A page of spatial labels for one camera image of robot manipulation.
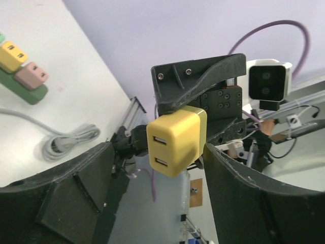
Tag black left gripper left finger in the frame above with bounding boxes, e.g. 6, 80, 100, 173
1, 142, 114, 243

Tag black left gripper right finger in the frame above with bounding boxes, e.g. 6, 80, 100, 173
203, 144, 324, 243

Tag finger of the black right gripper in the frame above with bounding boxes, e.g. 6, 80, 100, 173
151, 53, 246, 113
185, 116, 247, 171

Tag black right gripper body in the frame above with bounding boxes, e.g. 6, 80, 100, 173
190, 82, 246, 145

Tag yellow olive charger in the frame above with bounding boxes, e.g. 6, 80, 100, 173
146, 106, 207, 177

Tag small pink charger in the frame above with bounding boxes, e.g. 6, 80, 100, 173
14, 62, 49, 90

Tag mint charger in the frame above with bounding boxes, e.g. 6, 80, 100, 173
0, 32, 6, 43

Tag green power strip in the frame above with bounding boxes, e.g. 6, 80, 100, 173
1, 70, 48, 105

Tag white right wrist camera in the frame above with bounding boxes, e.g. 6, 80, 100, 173
237, 59, 293, 111

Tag white coiled strip cord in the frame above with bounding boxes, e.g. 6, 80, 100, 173
0, 108, 102, 162

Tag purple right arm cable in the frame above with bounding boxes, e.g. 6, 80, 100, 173
227, 20, 312, 82

